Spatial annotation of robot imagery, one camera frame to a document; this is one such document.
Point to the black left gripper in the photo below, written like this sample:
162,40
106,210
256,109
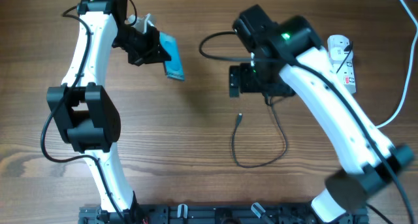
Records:
153,52

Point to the white power strip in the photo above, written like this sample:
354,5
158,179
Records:
344,69

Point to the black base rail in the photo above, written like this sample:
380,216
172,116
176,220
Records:
284,213

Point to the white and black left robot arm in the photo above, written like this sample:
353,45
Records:
82,110

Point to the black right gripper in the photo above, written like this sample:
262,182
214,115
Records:
243,83

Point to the white charger adapter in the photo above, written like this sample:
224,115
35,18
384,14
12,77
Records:
338,53

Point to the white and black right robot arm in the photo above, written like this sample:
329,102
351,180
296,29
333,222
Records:
288,59

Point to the blue smartphone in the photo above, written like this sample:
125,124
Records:
173,68

